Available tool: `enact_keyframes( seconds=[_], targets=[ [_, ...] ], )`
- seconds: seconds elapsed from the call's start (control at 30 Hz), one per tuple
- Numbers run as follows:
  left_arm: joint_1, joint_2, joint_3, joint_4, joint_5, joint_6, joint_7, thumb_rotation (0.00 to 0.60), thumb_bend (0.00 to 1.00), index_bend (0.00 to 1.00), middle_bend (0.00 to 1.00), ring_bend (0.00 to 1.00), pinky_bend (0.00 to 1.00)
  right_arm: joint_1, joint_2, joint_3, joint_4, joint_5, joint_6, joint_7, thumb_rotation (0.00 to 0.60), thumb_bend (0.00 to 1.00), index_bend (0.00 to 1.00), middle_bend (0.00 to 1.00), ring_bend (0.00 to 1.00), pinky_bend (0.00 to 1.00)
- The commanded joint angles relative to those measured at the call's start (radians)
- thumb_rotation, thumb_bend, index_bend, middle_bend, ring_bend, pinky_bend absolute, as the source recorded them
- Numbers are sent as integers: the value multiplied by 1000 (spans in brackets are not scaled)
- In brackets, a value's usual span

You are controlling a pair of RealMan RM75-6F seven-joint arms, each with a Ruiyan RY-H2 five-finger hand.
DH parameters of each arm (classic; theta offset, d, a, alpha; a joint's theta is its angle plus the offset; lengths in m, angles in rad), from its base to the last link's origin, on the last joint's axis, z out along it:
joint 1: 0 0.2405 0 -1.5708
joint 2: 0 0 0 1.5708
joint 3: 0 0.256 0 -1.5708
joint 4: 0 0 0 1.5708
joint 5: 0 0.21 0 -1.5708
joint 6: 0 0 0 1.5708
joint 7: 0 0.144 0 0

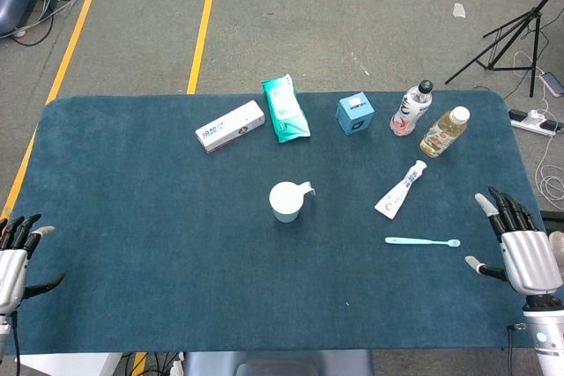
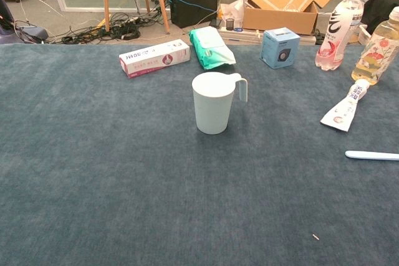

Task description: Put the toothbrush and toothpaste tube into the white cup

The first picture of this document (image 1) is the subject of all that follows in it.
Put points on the white table support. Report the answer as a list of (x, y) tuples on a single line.
[(66, 365)]

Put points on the smartphone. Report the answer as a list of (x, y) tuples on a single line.
[(553, 84)]

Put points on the yellow tea bottle white cap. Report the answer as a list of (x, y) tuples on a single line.
[(443, 134)]

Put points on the blue felt table mat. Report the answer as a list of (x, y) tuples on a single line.
[(176, 239)]

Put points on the grey-blue chair seat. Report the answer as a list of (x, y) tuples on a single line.
[(264, 365)]

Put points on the white toothpaste carton box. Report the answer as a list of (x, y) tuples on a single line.
[(229, 127)]

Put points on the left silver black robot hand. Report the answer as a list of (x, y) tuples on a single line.
[(11, 270)]

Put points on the white power strip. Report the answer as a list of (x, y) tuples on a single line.
[(524, 120)]

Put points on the white toothpaste tube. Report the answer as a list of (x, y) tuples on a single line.
[(396, 195)]

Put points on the clear bottle black cap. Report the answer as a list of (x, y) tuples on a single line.
[(410, 112)]

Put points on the green wet wipes pack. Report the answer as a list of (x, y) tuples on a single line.
[(286, 112)]

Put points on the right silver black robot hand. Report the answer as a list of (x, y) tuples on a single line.
[(529, 257)]

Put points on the light blue toothbrush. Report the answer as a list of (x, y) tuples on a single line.
[(414, 241)]

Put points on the light blue cube box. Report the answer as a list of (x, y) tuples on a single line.
[(354, 118)]

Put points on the crumpled white paper scrap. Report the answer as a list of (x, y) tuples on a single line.
[(459, 10)]

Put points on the black tripod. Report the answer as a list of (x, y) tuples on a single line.
[(536, 15)]

